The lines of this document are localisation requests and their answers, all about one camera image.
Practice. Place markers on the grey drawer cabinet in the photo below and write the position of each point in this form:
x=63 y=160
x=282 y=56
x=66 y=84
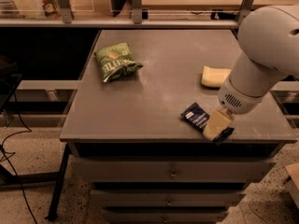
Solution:
x=139 y=116

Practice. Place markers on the middle grey drawer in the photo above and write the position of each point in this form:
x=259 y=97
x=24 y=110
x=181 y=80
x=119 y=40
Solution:
x=168 y=198

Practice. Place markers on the bottom grey drawer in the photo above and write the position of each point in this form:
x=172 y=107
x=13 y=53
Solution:
x=165 y=216

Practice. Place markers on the grey metal shelf rail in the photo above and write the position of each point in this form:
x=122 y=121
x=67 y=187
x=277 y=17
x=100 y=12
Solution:
x=149 y=14

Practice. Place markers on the blue rxbar blueberry bar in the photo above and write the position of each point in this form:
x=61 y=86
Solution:
x=197 y=117

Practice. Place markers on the yellow sponge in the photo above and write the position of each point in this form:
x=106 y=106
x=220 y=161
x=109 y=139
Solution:
x=214 y=77

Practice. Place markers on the cardboard box corner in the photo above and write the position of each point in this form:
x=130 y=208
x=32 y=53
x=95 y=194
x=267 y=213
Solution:
x=292 y=185

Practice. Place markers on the green jalapeno chip bag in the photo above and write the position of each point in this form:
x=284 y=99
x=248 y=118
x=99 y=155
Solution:
x=116 y=61

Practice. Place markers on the black table leg frame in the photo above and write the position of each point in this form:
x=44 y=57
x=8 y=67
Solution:
x=7 y=179

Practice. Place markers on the grey drawer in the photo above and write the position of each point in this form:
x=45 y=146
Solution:
x=168 y=198
x=202 y=170
x=165 y=216

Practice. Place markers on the white gripper with vent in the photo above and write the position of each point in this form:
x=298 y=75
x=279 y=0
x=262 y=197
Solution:
x=237 y=101

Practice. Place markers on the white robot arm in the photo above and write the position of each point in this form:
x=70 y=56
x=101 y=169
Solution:
x=269 y=40

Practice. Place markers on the top grey drawer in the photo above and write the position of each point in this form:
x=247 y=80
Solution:
x=202 y=170

